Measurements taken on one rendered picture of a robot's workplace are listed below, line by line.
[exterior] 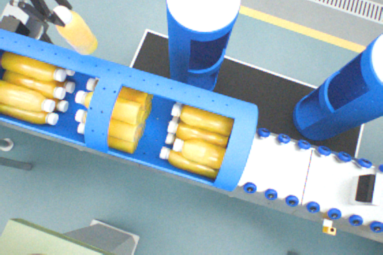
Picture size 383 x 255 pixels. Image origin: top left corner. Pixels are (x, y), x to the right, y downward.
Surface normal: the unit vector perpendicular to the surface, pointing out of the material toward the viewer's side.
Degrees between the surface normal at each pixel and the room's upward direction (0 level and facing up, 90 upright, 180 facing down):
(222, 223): 0
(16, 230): 2
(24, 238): 2
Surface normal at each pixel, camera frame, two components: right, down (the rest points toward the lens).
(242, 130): 0.07, -0.36
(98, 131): -0.16, 0.44
